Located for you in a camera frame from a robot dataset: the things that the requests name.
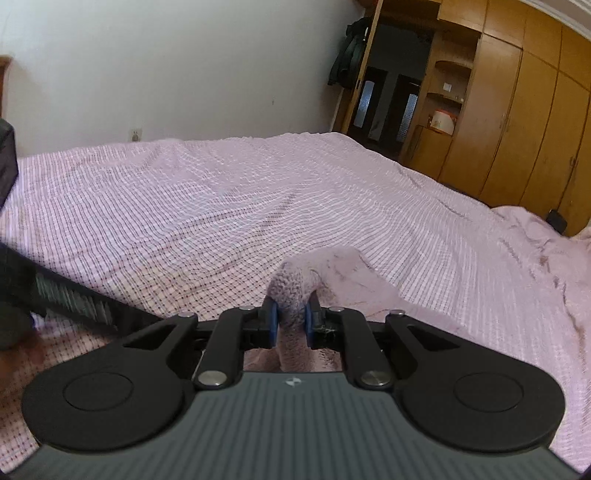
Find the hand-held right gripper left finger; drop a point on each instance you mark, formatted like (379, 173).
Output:
(274, 324)

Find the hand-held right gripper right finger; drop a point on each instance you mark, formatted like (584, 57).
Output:
(308, 324)

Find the pink knit sweater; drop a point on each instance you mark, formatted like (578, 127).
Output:
(295, 281)

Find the bed with checked sheet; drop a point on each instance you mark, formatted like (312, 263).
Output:
(184, 198)

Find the white and orange pot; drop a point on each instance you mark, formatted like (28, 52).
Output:
(442, 121)

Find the pink quilted blanket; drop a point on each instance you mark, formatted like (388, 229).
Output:
(549, 258)

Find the small black box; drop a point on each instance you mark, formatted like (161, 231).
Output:
(557, 220)

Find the dark hanging jacket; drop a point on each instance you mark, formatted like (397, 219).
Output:
(347, 55)

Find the wooden wardrobe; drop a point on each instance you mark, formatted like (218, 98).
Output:
(517, 115)

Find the white wall outlet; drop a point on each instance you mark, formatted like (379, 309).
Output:
(135, 135)

